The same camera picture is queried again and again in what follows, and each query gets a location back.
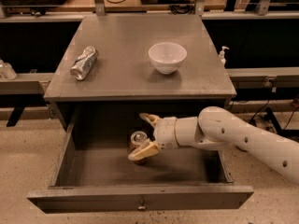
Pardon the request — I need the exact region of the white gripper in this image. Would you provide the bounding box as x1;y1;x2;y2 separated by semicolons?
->
128;113;200;161

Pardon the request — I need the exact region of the orange soda can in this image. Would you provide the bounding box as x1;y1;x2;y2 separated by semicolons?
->
129;131;148;165

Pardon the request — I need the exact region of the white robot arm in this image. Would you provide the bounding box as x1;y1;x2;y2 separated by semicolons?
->
128;106;299;183

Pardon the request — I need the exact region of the grey open top drawer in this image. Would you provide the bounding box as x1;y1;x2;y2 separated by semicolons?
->
26;104;255;215

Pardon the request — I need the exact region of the small metal drawer knob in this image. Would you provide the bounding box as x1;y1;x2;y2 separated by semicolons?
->
137;200;147;211

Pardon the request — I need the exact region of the crushed silver can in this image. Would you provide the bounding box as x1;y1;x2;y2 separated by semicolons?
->
70;46;98;80

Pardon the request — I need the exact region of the grey wooden cabinet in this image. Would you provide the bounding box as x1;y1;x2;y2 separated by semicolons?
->
44;14;236;127

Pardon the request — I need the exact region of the white ceramic bowl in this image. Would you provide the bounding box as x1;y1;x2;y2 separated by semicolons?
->
148;42;187;75

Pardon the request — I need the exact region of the white pump bottle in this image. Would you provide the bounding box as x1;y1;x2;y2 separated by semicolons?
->
219;46;229;66

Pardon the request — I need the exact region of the black stand leg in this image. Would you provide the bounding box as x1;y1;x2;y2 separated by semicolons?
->
264;107;299;138

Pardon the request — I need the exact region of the clear plastic bottle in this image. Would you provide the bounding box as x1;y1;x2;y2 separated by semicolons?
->
0;60;17;80

